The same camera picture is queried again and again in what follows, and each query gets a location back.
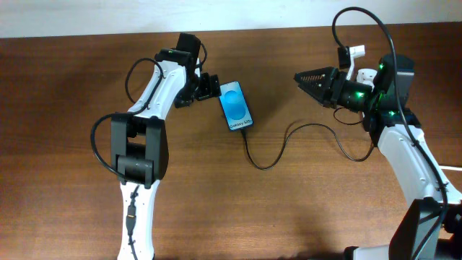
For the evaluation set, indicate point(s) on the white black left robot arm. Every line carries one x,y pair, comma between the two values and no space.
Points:
139,149

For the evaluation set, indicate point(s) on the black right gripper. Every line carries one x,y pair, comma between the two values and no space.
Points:
328,95

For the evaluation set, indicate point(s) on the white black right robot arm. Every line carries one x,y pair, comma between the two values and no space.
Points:
431,228

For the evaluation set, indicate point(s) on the white power strip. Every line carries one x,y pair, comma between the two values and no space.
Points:
366,76

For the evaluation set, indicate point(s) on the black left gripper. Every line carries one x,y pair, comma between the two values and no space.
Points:
206,92

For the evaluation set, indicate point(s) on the blue Galaxy smartphone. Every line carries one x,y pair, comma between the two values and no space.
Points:
234,106

